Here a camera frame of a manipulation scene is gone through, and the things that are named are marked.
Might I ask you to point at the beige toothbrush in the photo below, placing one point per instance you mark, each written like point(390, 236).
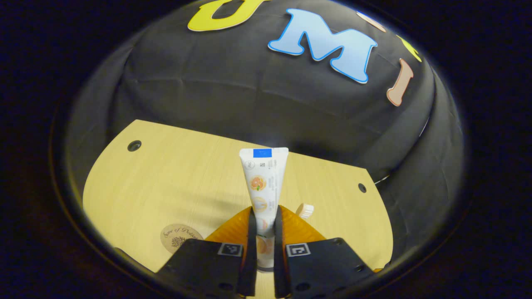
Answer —
point(305, 210)

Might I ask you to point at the round wooden coaster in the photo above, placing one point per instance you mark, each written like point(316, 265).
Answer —
point(176, 238)

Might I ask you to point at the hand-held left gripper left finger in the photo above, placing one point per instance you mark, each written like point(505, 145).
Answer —
point(208, 265)

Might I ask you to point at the white toothpaste tube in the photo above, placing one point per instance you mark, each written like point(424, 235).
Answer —
point(264, 182)

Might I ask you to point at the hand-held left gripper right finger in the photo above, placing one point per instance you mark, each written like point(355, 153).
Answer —
point(324, 270)

